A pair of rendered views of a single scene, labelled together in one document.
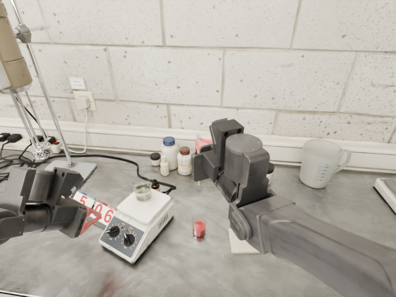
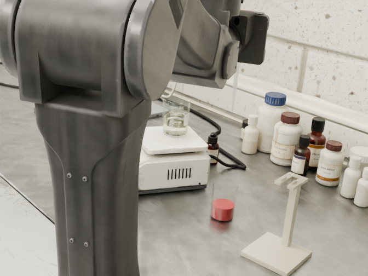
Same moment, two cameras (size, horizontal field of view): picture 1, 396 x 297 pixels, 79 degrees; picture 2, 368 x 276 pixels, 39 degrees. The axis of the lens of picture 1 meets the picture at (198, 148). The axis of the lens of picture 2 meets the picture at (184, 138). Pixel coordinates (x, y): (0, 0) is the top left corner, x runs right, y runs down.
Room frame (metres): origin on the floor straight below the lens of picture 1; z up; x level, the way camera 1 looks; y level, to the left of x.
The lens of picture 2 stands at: (-0.18, -0.45, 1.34)
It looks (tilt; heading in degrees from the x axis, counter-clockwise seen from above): 21 degrees down; 39
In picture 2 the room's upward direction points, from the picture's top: 4 degrees clockwise
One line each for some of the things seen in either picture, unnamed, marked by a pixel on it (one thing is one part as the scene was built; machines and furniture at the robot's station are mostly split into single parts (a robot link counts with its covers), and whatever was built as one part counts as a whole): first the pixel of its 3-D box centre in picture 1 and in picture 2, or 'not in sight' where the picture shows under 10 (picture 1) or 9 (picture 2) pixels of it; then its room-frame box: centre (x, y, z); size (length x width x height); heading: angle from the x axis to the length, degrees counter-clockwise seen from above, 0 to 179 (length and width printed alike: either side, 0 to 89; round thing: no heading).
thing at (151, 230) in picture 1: (140, 218); (155, 160); (0.50, 0.17, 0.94); 0.22 x 0.13 x 0.08; 150
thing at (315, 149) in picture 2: not in sight; (315, 143); (0.80, 0.00, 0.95); 0.04 x 0.04 x 0.11
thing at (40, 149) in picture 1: (29, 122); not in sight; (0.70, 0.54, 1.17); 0.07 x 0.07 x 0.25
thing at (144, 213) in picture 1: (144, 203); (168, 138); (0.52, 0.16, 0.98); 0.12 x 0.12 x 0.01; 60
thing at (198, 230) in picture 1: (199, 225); (223, 201); (0.48, 0.00, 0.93); 0.04 x 0.04 x 0.06
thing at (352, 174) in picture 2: not in sight; (352, 176); (0.73, -0.12, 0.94); 0.03 x 0.03 x 0.08
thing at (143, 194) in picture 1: (141, 188); (174, 115); (0.54, 0.17, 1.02); 0.06 x 0.05 x 0.08; 126
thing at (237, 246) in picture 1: (245, 227); (282, 218); (0.45, -0.13, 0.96); 0.08 x 0.08 x 0.13; 1
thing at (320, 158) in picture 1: (322, 164); not in sight; (0.72, -0.47, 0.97); 0.18 x 0.13 x 0.15; 88
